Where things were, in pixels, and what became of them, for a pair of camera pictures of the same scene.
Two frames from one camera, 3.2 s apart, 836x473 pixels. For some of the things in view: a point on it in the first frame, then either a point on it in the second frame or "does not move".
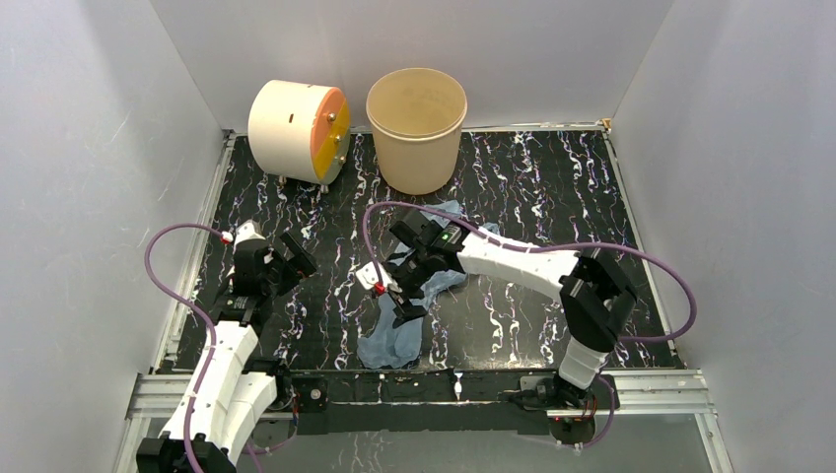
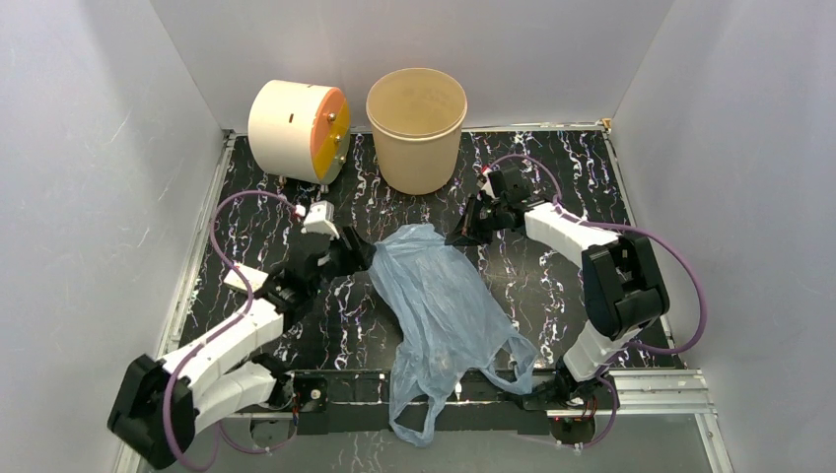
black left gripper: (304, 262) -> (357, 255)
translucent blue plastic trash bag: (387, 342) -> (448, 326)
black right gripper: (404, 309) -> (467, 233)
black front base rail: (430, 402) does not move
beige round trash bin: (415, 115) does not move
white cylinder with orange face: (300, 131) does not move
